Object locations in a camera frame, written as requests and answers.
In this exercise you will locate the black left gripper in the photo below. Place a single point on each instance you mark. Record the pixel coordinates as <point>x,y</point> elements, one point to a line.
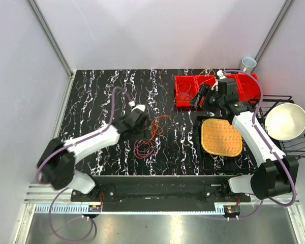
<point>143,134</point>

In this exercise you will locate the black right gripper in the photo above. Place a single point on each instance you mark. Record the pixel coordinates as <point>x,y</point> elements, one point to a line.
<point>207,90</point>

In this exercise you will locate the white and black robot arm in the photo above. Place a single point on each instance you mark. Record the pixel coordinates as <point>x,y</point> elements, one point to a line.
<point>57,163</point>

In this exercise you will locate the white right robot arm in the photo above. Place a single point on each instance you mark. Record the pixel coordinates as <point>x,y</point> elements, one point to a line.
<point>276,173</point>

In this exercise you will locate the red plastic bin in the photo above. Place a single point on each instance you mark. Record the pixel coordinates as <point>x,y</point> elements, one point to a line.
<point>186,87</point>

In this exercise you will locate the woven bamboo tray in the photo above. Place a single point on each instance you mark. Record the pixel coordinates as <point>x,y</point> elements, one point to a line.
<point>220,138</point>

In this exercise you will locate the white ceramic mug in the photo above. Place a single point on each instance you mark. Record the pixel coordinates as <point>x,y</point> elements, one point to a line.
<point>248,64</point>

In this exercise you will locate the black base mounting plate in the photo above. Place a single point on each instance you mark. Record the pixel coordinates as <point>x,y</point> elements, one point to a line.
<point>162,194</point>

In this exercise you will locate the black flat tray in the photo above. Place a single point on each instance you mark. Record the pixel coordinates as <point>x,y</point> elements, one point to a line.
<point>244,163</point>

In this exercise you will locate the metal bowl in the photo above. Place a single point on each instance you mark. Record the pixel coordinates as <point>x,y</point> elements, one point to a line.
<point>285,122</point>

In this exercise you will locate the black wire dish rack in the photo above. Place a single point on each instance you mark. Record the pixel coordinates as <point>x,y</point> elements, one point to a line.
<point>294,147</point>

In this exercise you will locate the right aluminium frame post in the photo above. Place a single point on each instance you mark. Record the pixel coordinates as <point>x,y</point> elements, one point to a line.
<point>287,5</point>

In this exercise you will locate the aluminium frame rail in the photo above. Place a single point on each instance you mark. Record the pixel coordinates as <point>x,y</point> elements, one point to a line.
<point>49,36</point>

